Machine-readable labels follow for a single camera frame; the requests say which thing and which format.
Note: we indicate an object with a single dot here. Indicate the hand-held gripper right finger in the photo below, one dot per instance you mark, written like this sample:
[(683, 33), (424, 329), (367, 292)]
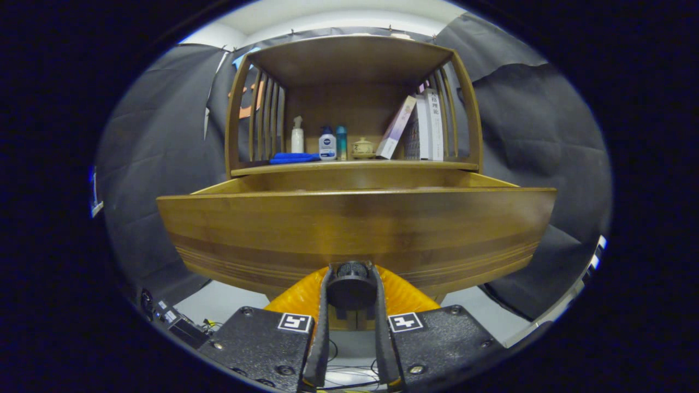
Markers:
[(442, 341)]

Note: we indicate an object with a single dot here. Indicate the wooden countertop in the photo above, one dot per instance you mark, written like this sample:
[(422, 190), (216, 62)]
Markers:
[(355, 166)]

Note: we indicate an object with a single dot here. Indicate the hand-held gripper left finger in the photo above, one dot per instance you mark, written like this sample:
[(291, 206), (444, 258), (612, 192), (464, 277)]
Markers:
[(256, 344)]

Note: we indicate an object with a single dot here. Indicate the wooden drawer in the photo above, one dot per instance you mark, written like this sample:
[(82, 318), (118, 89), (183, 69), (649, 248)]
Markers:
[(355, 224)]

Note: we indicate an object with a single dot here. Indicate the black round drawer knob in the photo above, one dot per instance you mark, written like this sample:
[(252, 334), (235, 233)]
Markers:
[(352, 289)]

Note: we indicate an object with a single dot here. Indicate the white pump bottle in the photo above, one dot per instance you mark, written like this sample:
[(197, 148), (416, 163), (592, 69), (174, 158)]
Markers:
[(297, 139)]

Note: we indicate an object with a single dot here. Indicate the white striped object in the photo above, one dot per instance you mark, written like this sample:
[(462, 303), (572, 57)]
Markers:
[(598, 254)]

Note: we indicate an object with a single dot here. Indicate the grey patterned book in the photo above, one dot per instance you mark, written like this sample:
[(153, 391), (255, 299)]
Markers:
[(418, 136)]

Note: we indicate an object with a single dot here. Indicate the black power strip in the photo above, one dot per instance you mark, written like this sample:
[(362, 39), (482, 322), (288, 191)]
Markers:
[(185, 330)]

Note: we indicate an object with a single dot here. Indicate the teal slim bottle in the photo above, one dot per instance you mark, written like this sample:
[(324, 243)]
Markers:
[(341, 143)]

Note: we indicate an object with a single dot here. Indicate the wooden cabinet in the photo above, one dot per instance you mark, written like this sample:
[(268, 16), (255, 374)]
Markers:
[(349, 60)]

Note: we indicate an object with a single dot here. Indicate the wooden cabinet door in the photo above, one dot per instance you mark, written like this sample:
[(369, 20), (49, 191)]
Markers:
[(349, 325), (361, 325)]

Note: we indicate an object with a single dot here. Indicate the blue folded cloth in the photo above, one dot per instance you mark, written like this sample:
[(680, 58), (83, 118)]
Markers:
[(295, 158)]

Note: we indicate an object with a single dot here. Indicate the beige lidded teacup with saucer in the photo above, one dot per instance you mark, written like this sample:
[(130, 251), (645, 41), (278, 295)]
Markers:
[(363, 148)]

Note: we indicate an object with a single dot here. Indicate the purple and white book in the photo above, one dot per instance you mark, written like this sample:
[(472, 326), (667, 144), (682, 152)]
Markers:
[(397, 126)]

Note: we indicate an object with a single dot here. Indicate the white bottle with blue cap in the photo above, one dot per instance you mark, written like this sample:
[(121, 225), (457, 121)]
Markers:
[(327, 146)]

